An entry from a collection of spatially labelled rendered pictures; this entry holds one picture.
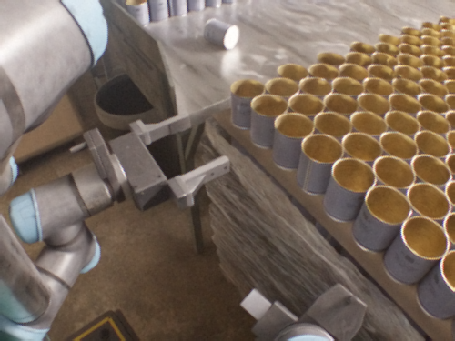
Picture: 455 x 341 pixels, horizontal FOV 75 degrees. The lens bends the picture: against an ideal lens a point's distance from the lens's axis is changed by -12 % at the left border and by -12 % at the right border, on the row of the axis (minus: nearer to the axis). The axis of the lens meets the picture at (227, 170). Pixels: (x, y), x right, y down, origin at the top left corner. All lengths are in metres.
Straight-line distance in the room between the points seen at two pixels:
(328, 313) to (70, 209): 0.37
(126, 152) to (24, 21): 0.33
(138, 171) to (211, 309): 1.19
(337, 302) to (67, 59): 0.36
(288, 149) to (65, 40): 0.41
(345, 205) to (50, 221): 0.43
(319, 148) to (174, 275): 1.25
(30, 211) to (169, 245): 1.33
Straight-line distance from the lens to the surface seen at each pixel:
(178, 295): 1.66
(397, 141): 0.64
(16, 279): 0.41
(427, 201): 0.58
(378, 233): 0.50
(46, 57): 0.26
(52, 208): 0.51
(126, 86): 1.93
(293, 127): 0.63
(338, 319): 0.41
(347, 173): 0.57
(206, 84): 0.83
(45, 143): 2.38
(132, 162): 0.52
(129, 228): 1.88
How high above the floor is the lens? 1.54
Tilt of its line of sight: 48 degrees down
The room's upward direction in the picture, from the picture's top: straight up
